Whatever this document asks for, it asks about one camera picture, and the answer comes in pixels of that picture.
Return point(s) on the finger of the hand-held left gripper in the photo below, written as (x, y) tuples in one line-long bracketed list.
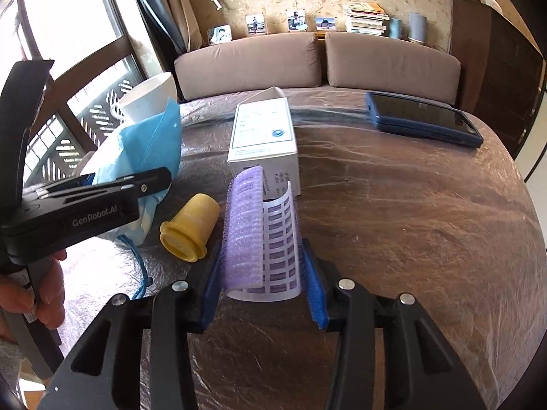
[(81, 180), (145, 183)]

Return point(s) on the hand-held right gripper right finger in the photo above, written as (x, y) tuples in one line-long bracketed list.
[(316, 290)]

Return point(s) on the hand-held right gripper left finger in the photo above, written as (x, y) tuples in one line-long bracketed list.
[(211, 282)]

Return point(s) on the purple hair roller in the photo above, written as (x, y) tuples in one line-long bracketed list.
[(243, 230)]

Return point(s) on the person's left hand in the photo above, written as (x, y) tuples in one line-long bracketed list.
[(53, 290)]

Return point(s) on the clear plastic table cover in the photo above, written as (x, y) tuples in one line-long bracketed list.
[(406, 222)]

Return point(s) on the white cardboard box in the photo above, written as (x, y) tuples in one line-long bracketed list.
[(265, 132)]

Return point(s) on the brown back cushion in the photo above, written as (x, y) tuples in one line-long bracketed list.
[(248, 64), (393, 62)]

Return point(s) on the large window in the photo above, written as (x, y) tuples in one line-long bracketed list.
[(72, 17)]

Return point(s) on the beige curtain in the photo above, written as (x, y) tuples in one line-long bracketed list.
[(188, 8)]

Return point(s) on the blue cased smartphone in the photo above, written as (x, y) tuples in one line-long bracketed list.
[(423, 119)]

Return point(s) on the teal cylinder container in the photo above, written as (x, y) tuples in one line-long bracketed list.
[(395, 28)]

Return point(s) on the stack of books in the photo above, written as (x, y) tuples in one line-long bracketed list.
[(365, 18)]

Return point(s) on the grey cylinder speaker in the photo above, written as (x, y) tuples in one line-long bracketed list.
[(417, 27)]

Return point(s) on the dark wooden cabinet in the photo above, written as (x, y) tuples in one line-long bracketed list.
[(500, 64)]

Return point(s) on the small photo frame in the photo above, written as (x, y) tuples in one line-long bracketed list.
[(220, 35), (256, 24), (325, 23), (297, 20)]

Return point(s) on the white wall hook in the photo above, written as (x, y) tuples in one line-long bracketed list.
[(216, 2)]

